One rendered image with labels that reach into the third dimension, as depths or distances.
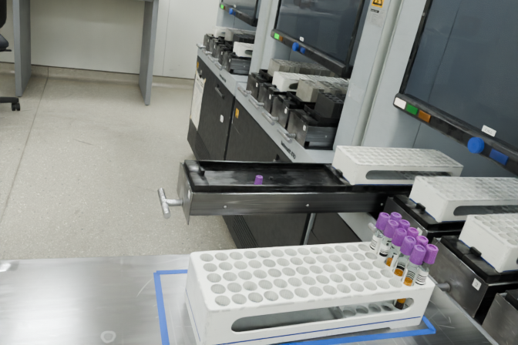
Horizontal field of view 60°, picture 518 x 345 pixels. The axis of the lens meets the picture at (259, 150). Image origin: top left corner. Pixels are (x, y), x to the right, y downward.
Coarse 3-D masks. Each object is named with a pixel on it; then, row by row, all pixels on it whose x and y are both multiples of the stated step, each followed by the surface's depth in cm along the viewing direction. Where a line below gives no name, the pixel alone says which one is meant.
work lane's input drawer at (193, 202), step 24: (192, 168) 90; (216, 168) 95; (240, 168) 98; (264, 168) 100; (288, 168) 102; (312, 168) 104; (192, 192) 83; (216, 192) 85; (240, 192) 87; (264, 192) 89; (288, 192) 90; (312, 192) 92; (336, 192) 94; (360, 192) 96; (384, 192) 99; (408, 192) 101; (168, 216) 85
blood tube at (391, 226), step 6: (390, 222) 58; (396, 222) 58; (390, 228) 58; (396, 228) 58; (384, 234) 59; (390, 234) 58; (384, 240) 59; (390, 240) 59; (384, 246) 59; (390, 246) 59; (378, 252) 60; (384, 252) 59; (384, 258) 60
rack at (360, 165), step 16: (336, 160) 103; (352, 160) 96; (368, 160) 98; (384, 160) 100; (400, 160) 103; (416, 160) 103; (432, 160) 106; (448, 160) 108; (352, 176) 96; (368, 176) 104; (384, 176) 106; (400, 176) 108; (448, 176) 108
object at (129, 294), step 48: (0, 288) 51; (48, 288) 53; (96, 288) 54; (144, 288) 56; (0, 336) 46; (48, 336) 47; (96, 336) 48; (144, 336) 49; (192, 336) 50; (336, 336) 54; (384, 336) 55; (432, 336) 57; (480, 336) 58
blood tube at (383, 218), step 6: (378, 216) 60; (384, 216) 59; (378, 222) 60; (384, 222) 59; (378, 228) 60; (384, 228) 60; (378, 234) 60; (372, 240) 61; (378, 240) 61; (372, 246) 61; (378, 246) 61
